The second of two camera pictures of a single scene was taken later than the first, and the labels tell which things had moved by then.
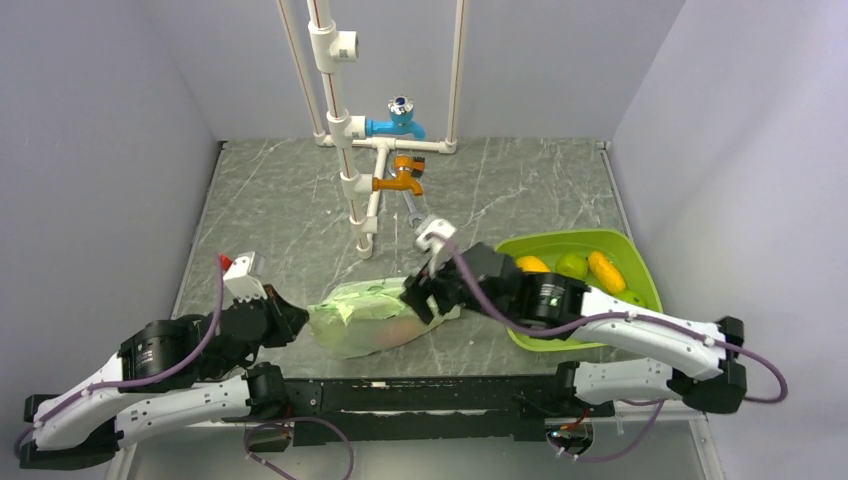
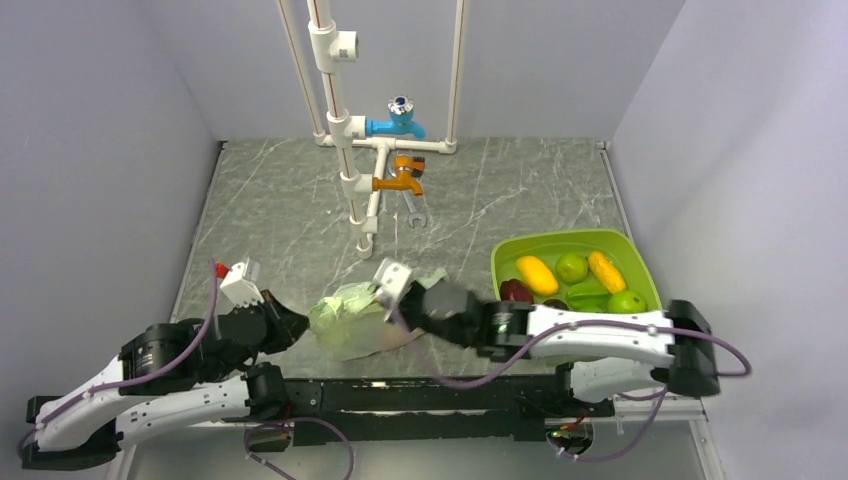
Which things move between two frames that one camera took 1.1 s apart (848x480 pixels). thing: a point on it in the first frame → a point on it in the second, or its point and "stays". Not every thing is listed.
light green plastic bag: [367, 315] stays
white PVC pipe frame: [347, 131] stays
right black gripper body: [446, 290] → [416, 314]
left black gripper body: [281, 331] stays
